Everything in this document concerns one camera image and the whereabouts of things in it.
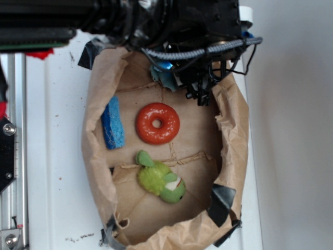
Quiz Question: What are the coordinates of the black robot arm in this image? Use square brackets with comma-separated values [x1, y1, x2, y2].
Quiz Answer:
[1, 1, 262, 81]

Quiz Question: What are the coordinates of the brown paper bag tray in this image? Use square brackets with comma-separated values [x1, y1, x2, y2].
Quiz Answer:
[82, 48, 249, 249]

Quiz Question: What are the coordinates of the grey braided cable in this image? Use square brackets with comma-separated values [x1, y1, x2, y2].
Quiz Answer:
[140, 36, 263, 59]

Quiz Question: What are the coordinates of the black tape piece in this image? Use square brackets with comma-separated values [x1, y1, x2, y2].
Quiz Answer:
[207, 184, 236, 227]

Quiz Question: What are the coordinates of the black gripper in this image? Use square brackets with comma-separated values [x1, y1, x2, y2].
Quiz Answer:
[140, 0, 254, 86]

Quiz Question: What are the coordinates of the blue sponge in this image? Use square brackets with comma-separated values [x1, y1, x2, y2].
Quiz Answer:
[101, 96, 125, 149]

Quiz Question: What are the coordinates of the red glossy donut toy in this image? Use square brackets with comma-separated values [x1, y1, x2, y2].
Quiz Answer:
[135, 103, 180, 145]

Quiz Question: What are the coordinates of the green plush toy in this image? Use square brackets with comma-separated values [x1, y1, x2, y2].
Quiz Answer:
[136, 150, 186, 204]

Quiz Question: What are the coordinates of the aluminium extrusion rail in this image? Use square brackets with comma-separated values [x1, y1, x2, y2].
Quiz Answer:
[1, 54, 29, 249]

